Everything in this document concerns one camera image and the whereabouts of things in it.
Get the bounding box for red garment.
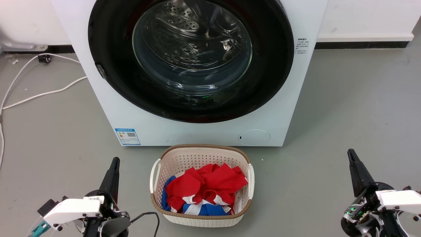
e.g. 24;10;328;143
165;163;249;213

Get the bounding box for beige plastic laundry basket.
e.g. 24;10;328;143
150;144;255;228

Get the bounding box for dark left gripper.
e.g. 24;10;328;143
83;157;131;237

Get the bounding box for black printed text label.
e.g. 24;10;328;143
295;38;310;55

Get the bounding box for teal cable connector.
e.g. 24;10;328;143
28;221;52;237

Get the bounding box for white cable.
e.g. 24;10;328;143
2;76;88;110
0;53;81;169

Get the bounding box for white front-load washing machine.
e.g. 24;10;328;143
51;0;329;147

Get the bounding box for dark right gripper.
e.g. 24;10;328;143
340;148;400;237

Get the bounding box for blue energy label sticker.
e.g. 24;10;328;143
114;128;141;146

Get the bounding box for thin black cable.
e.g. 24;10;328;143
130;212;161;237

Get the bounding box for black round washer door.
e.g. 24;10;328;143
88;0;294;124

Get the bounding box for steel washer drum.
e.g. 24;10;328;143
133;0;253;96

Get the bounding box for round white filter cover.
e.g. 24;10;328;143
238;129;271;146

